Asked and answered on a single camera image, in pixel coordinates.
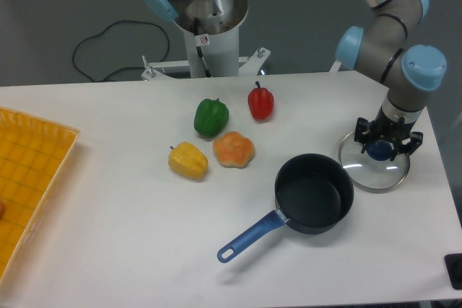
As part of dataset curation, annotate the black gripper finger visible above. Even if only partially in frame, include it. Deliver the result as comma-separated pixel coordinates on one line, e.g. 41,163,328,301
389,132,424,161
354,118,372,154

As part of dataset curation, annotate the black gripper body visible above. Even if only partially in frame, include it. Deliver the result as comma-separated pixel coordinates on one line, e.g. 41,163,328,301
370,109,415,143

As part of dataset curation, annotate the glass lid with blue knob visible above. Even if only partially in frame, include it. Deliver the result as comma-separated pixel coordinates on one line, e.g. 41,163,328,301
338,132,410,193

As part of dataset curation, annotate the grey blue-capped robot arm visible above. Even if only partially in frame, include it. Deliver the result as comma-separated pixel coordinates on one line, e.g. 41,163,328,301
144,0,447,161

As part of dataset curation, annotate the red bell pepper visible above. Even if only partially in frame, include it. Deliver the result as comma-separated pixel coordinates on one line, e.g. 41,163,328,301
248,81,274,121

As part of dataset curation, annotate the black object at table corner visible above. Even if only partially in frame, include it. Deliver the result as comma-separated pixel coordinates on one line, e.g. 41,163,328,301
444,253,462,290

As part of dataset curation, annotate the orange bell pepper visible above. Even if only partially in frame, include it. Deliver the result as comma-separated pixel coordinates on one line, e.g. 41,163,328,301
212,131,256,169

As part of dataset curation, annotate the green bell pepper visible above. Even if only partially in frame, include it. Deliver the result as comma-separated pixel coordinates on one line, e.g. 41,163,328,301
193,99,229,138

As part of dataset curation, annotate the yellow bell pepper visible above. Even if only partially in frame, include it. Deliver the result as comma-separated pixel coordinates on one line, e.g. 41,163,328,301
168,141,209,180

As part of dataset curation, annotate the yellow woven basket tray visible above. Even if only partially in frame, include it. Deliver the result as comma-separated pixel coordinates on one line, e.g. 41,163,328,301
1,107,80,280

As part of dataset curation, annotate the dark saucepan with blue handle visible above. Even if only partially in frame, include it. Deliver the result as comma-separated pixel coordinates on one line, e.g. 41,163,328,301
217,154,354,263

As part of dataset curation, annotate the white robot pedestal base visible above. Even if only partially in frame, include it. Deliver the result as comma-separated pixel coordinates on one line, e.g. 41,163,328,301
144,0,271,78

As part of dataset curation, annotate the black cable on floor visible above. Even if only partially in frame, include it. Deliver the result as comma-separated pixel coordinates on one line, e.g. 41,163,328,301
72,19,170,83

